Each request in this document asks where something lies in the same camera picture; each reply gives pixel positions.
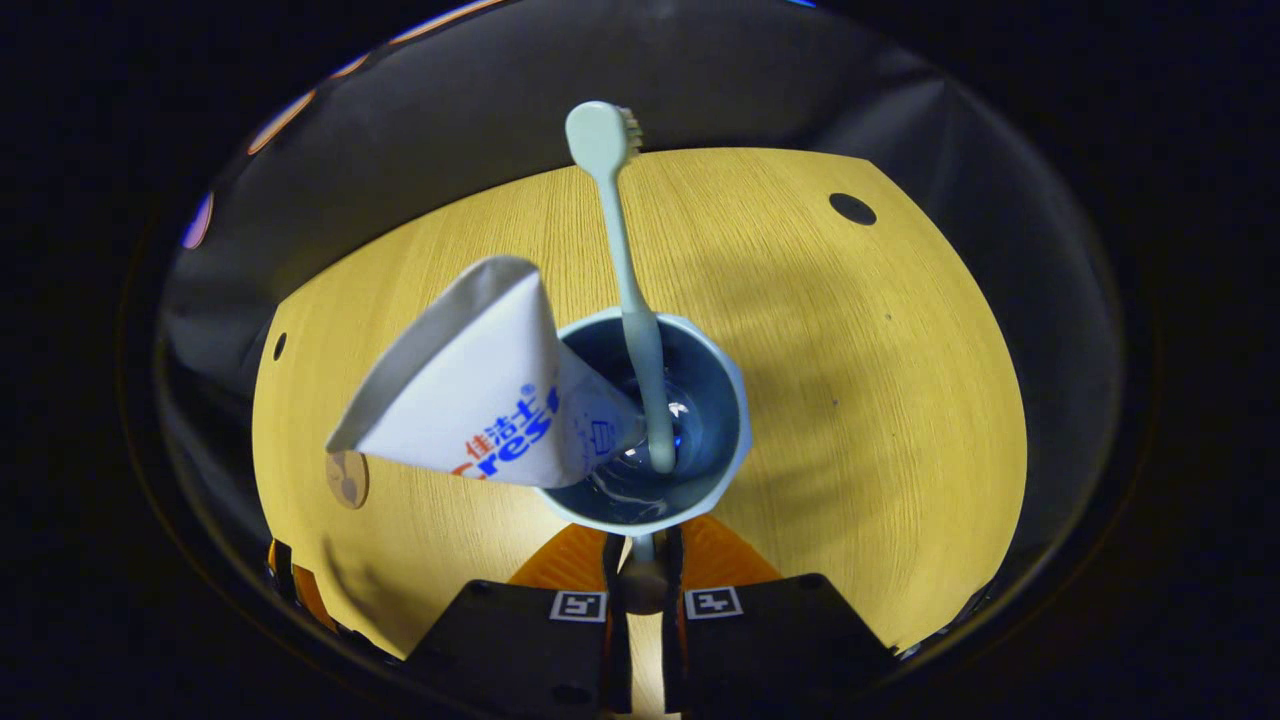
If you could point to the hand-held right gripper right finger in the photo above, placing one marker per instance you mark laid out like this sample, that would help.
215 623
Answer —
780 650

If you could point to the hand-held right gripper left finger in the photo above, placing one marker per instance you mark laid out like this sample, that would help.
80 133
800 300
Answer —
520 650

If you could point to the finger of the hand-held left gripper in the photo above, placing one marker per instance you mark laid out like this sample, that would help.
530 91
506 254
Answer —
300 585

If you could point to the round cork coaster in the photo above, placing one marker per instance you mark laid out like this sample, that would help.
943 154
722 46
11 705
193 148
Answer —
348 480

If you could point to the pale green cup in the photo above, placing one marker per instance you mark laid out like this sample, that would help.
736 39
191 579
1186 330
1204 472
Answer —
715 420

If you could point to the white toothpaste tube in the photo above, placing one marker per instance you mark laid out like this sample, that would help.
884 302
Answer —
470 390

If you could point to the pale green toothbrush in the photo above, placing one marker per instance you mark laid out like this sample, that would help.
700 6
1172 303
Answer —
625 260

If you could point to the wooden desktop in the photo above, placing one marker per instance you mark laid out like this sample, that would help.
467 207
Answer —
880 400

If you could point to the black backdrop cloth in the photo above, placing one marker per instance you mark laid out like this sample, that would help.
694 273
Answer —
650 70

